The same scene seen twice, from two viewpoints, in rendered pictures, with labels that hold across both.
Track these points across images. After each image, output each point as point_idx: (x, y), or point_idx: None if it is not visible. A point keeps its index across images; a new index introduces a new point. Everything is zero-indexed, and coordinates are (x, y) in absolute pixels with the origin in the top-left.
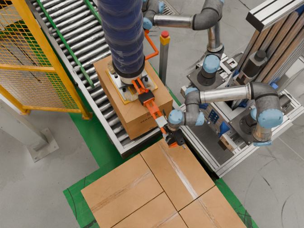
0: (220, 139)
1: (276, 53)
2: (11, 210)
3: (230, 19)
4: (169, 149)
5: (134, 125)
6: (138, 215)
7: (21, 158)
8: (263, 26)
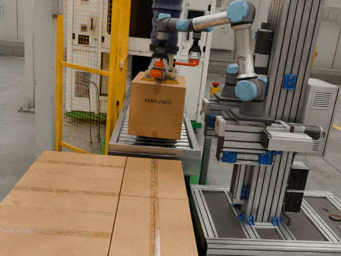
0: (214, 128)
1: (277, 19)
2: None
3: (326, 182)
4: (160, 165)
5: (137, 98)
6: (74, 179)
7: (18, 169)
8: None
